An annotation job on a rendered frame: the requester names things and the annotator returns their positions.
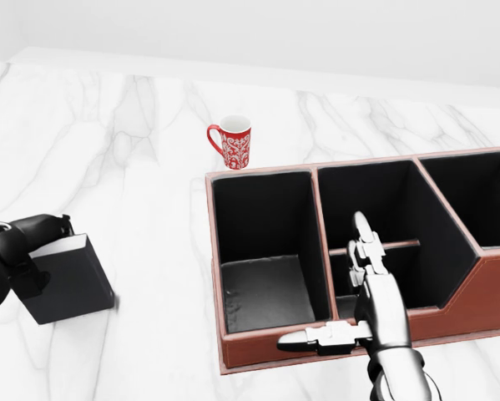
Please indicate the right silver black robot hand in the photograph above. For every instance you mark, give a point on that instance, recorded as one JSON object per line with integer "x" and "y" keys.
{"x": 383, "y": 309}

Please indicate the red white patterned mug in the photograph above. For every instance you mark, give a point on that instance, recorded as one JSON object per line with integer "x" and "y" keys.
{"x": 235, "y": 144}

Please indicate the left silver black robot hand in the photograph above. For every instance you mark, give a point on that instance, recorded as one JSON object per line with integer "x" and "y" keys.
{"x": 28, "y": 234}

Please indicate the right silver black robot arm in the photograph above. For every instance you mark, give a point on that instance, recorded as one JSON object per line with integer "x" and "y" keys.
{"x": 400, "y": 376}

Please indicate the black book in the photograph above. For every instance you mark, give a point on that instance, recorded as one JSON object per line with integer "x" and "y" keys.
{"x": 72, "y": 280}

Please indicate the red-brown desk caddy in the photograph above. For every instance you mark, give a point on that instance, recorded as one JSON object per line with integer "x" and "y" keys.
{"x": 475, "y": 305}

